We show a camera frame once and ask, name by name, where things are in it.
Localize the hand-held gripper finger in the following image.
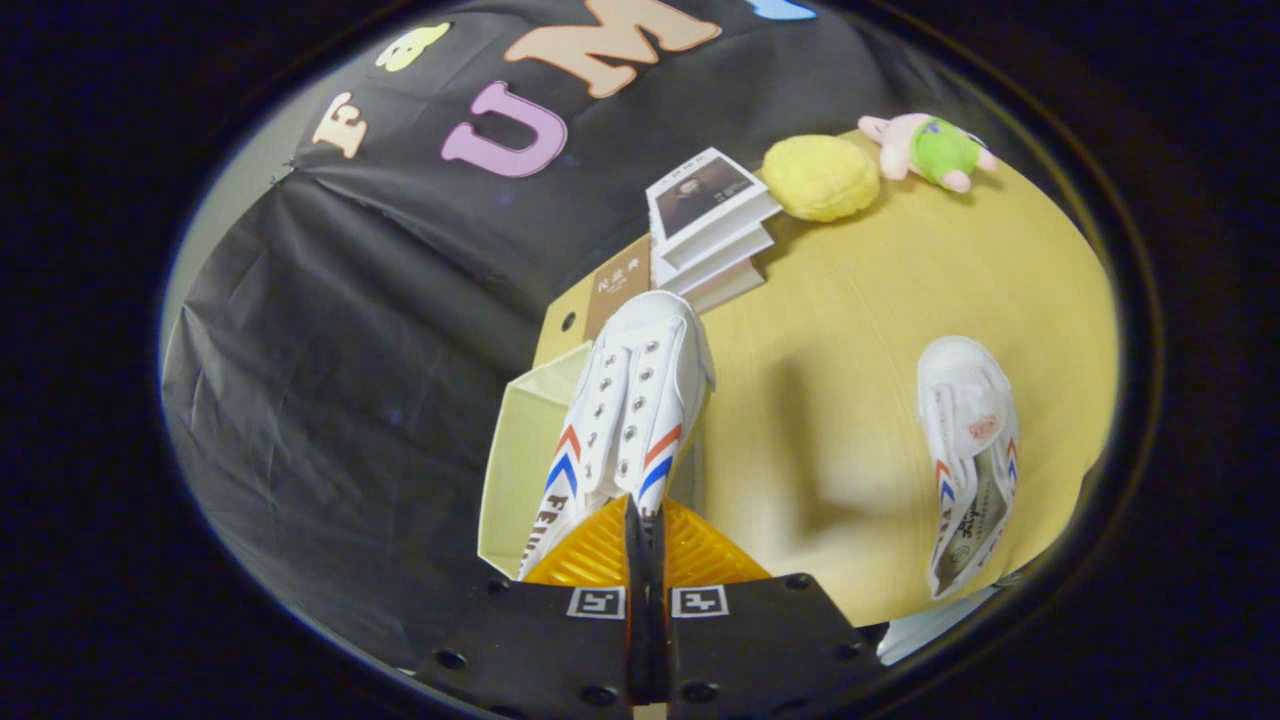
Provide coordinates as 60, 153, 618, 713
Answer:
410, 495, 648, 720
648, 495, 889, 720

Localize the grey storage box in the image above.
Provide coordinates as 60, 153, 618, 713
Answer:
477, 340, 707, 582

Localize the white striped canvas shoe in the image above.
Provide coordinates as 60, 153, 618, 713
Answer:
916, 335, 1022, 601
517, 290, 717, 583

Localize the brown cover book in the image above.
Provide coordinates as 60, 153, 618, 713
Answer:
583, 235, 654, 342

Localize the white paperback book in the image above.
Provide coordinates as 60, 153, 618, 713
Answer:
651, 225, 777, 297
688, 257, 768, 316

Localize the black backdrop cloth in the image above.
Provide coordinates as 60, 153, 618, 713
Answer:
160, 0, 966, 681

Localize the white portrait cover book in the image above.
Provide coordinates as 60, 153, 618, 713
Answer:
645, 147, 784, 271

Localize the yellow round bread plush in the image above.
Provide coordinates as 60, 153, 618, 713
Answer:
761, 134, 882, 224

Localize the pink plush toy green shirt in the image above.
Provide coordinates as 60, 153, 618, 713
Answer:
858, 112, 999, 195

